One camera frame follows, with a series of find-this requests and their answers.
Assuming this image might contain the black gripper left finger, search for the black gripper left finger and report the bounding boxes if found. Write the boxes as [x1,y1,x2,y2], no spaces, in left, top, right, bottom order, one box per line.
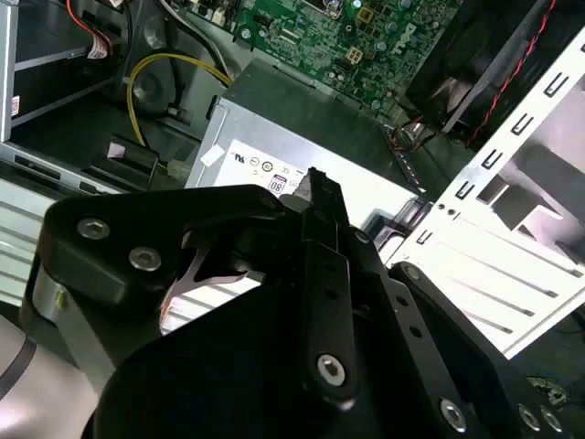
[31,166,358,403]

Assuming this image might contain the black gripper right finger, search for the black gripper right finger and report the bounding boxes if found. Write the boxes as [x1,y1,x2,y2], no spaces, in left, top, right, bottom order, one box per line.
[321,169,575,439]

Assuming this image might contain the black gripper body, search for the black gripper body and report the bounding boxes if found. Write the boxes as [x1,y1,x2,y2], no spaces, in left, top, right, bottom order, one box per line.
[86,276,441,439]

